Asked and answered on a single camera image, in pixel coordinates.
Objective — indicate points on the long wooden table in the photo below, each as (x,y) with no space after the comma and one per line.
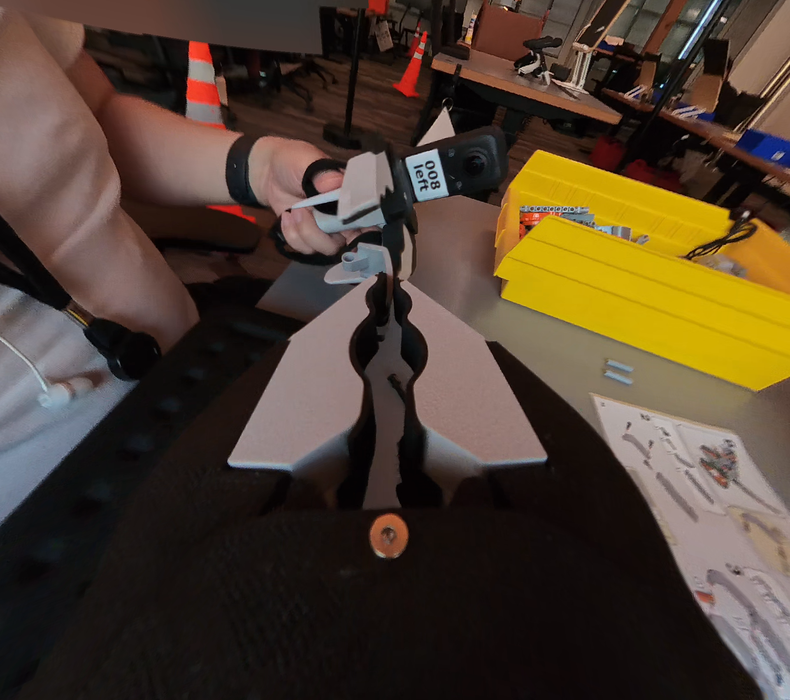
(679,123)

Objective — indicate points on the white frame stand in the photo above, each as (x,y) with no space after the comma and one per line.
(580,67)

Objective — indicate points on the orange white traffic cone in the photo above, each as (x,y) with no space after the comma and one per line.
(203,89)
(410,69)

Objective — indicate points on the person's left hand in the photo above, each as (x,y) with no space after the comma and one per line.
(274,181)

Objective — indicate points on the black badge reel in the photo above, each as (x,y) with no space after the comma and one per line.
(133,351)

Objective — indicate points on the pile of building pieces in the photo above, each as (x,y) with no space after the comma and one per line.
(555,214)

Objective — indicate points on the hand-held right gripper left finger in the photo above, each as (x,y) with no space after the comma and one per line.
(296,403)

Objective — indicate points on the grey desk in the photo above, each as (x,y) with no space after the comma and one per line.
(555,354)

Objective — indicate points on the yellow storage bin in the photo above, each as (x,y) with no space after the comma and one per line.
(617,305)
(586,181)

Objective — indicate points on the small white black robot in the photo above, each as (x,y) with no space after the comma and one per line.
(536,61)

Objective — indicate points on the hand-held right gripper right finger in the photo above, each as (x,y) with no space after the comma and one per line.
(469,403)

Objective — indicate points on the open cardboard box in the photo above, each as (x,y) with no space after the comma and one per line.
(710,83)

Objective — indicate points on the person's pale t-shirt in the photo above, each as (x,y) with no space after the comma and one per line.
(37,441)

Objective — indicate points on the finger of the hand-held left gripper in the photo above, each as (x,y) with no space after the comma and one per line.
(367,262)
(364,178)

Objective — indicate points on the black stanchion pole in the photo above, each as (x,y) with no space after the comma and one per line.
(342,136)

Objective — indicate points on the wooden work table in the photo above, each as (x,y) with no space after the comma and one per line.
(524,89)

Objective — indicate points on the blue storage bin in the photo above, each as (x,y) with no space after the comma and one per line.
(765,147)

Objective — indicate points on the instruction booklet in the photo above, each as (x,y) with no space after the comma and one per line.
(679,465)

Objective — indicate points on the brown cardboard box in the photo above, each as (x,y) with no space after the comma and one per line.
(506,30)

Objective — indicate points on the person's left forearm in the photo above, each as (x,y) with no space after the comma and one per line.
(173,147)

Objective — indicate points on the black wristband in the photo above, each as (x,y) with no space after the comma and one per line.
(240,169)

